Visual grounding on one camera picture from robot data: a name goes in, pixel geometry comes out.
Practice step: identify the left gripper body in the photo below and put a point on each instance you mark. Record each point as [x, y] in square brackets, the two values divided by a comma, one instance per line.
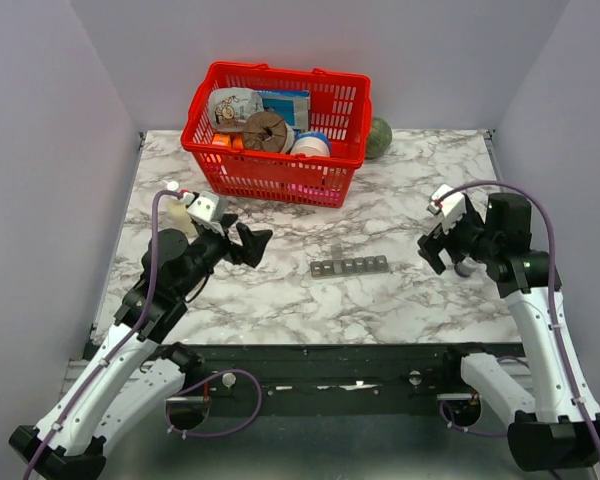
[221, 247]

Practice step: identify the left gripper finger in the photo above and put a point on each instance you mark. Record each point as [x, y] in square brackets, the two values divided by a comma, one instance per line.
[227, 220]
[253, 244]

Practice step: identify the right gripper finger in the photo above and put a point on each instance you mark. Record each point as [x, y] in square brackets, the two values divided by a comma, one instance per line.
[438, 239]
[432, 257]

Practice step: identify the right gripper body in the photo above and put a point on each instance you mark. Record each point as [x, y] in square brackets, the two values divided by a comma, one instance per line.
[470, 234]

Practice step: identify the white pill bottle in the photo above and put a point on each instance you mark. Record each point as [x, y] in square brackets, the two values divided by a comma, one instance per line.
[465, 268]

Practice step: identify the grey weekly pill organizer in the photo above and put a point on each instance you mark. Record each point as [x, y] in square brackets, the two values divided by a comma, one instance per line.
[340, 266]

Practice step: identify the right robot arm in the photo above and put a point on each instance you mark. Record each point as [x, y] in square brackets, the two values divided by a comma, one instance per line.
[555, 425]

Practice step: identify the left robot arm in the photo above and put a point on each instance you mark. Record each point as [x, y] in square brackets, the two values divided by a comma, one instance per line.
[133, 370]

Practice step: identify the cream pump lotion bottle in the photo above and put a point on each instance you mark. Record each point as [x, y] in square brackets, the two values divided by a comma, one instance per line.
[177, 209]

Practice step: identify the orange packet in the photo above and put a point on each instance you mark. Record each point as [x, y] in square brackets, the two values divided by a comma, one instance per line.
[230, 140]

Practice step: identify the brown round lid container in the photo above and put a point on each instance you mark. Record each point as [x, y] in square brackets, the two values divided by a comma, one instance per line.
[267, 132]

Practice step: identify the white snack pouch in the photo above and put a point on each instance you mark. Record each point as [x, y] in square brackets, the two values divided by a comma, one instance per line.
[230, 108]

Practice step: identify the white blue tub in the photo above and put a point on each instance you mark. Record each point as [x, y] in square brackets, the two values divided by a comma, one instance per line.
[312, 144]

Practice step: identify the green round melon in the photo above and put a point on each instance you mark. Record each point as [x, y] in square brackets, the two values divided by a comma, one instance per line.
[379, 138]

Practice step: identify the blue carton box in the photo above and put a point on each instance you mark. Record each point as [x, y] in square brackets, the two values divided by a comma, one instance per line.
[293, 106]

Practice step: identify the red plastic shopping basket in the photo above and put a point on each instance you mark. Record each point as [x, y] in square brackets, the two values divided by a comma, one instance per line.
[340, 109]

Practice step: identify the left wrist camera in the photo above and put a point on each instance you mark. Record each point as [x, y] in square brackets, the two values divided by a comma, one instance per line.
[207, 210]

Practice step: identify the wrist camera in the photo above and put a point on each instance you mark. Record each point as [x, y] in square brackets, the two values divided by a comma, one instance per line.
[207, 210]
[450, 208]

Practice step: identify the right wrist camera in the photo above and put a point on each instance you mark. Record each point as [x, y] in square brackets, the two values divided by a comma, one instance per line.
[450, 208]

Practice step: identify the black front rail frame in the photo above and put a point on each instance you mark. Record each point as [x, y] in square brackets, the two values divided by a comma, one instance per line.
[231, 381]

